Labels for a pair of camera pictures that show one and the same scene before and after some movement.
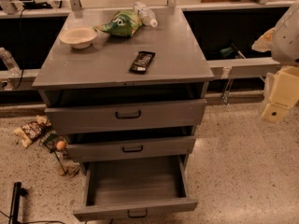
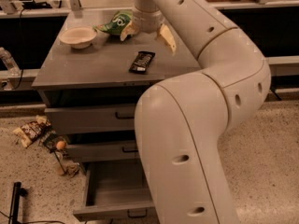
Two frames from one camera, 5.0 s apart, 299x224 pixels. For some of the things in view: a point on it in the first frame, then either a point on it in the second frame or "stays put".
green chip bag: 124,23 stays put
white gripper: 287,37 -> 150,22
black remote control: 142,62 stays put
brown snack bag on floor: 29,133 stays put
